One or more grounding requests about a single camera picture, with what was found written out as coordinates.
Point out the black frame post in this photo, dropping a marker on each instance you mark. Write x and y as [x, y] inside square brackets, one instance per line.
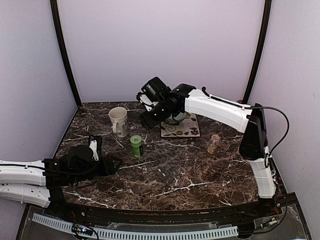
[63, 51]
[259, 50]

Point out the white slotted cable duct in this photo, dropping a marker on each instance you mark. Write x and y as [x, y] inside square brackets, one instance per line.
[122, 231]

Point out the white floral ceramic mug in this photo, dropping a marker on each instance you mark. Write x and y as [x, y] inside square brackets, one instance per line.
[119, 119]

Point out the light green ceramic bowl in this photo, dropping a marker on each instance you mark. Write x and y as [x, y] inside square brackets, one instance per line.
[176, 119]

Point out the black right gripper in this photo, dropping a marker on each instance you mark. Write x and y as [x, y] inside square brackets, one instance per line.
[147, 121]

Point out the square floral ceramic plate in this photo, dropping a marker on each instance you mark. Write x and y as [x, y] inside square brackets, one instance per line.
[189, 128]

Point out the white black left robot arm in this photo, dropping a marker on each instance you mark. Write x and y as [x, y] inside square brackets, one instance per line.
[39, 182]

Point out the clear pill bottle green label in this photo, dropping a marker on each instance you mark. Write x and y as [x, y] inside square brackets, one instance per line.
[213, 143]

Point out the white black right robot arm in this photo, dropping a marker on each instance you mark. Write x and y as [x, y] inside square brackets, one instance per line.
[162, 102]

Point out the green labelled supplement bottle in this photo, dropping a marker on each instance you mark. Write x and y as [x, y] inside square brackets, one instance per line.
[137, 145]

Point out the black left frame post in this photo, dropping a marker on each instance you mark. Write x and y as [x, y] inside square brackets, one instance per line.
[63, 51]

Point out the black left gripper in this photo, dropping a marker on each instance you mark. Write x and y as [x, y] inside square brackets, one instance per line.
[109, 169]

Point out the black right frame post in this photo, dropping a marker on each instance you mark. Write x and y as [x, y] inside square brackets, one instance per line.
[259, 50]

